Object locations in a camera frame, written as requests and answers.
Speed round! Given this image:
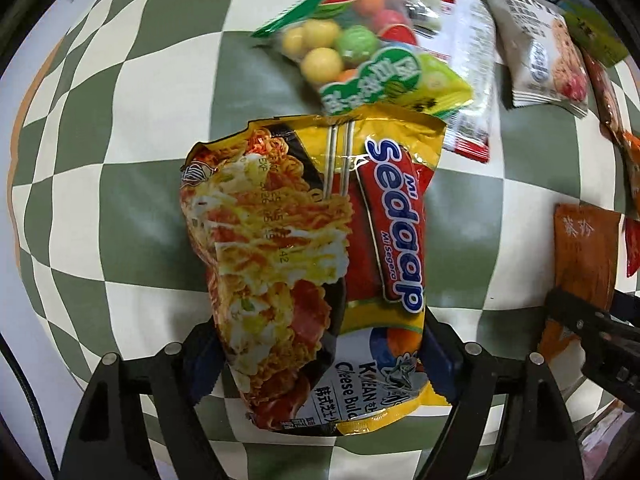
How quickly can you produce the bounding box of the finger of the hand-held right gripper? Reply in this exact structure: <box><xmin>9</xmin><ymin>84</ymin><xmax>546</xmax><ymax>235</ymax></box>
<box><xmin>544</xmin><ymin>286</ymin><xmax>640</xmax><ymax>406</ymax></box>
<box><xmin>613</xmin><ymin>290</ymin><xmax>640</xmax><ymax>324</ymax></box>

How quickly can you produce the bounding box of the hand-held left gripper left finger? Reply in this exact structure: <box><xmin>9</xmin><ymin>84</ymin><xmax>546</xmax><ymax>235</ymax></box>
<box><xmin>59</xmin><ymin>322</ymin><xmax>227</xmax><ymax>480</ymax></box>

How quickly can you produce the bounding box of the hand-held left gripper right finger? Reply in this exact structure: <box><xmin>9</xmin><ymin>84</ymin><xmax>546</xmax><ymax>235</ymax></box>
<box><xmin>420</xmin><ymin>307</ymin><xmax>586</xmax><ymax>480</ymax></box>

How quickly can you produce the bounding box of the orange snack packet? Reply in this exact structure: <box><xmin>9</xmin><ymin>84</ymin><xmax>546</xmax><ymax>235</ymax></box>
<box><xmin>537</xmin><ymin>203</ymin><xmax>622</xmax><ymax>361</ymax></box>

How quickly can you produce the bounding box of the yellow instant noodle packet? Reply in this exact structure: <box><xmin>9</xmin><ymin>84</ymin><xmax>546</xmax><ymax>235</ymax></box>
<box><xmin>179</xmin><ymin>112</ymin><xmax>453</xmax><ymax>436</ymax></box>

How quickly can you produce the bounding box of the white cookie snack packet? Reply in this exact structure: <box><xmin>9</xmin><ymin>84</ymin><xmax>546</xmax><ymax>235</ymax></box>
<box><xmin>472</xmin><ymin>0</ymin><xmax>590</xmax><ymax>120</ymax></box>

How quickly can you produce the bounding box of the red white striped packet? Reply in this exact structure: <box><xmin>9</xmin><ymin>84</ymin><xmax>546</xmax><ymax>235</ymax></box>
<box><xmin>415</xmin><ymin>0</ymin><xmax>498</xmax><ymax>163</ymax></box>

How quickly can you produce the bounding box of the green fruit candy bag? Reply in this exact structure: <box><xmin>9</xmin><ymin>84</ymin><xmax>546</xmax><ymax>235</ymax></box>
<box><xmin>251</xmin><ymin>0</ymin><xmax>475</xmax><ymax>117</ymax></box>

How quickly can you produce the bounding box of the red white snack packet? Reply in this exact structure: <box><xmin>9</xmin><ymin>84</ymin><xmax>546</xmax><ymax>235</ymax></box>
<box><xmin>625</xmin><ymin>217</ymin><xmax>640</xmax><ymax>278</ymax></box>

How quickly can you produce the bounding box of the crumpled plastic bag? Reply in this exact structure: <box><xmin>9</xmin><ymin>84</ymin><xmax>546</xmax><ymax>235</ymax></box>
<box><xmin>580</xmin><ymin>400</ymin><xmax>637</xmax><ymax>480</ymax></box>

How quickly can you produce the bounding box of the dark red snack packet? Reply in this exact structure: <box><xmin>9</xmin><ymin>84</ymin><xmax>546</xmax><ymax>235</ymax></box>
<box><xmin>580</xmin><ymin>50</ymin><xmax>640</xmax><ymax>221</ymax></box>

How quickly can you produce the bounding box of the green white checkered tablecloth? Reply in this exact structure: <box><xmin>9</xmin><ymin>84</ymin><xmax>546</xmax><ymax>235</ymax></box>
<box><xmin>7</xmin><ymin>0</ymin><xmax>640</xmax><ymax>480</ymax></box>

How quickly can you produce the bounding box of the green snack packet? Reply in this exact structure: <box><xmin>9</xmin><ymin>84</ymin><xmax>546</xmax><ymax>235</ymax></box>
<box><xmin>565</xmin><ymin>0</ymin><xmax>630</xmax><ymax>68</ymax></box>

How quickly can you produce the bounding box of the black cable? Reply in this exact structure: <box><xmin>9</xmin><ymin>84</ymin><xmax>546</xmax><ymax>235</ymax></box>
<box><xmin>0</xmin><ymin>335</ymin><xmax>57</xmax><ymax>480</ymax></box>

